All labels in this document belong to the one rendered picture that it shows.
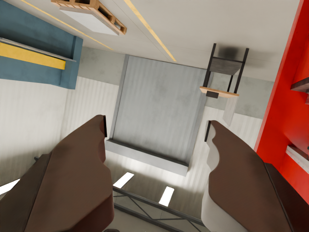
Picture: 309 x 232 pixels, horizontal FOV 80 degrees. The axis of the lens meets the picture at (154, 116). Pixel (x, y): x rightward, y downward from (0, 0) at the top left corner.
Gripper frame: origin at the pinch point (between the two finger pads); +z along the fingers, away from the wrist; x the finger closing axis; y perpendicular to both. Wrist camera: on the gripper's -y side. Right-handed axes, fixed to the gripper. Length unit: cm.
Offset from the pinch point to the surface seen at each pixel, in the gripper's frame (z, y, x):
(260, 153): 122, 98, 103
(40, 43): 525, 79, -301
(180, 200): 481, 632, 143
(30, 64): 513, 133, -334
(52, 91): 717, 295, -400
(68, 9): 337, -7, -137
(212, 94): 355, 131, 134
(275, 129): 127, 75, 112
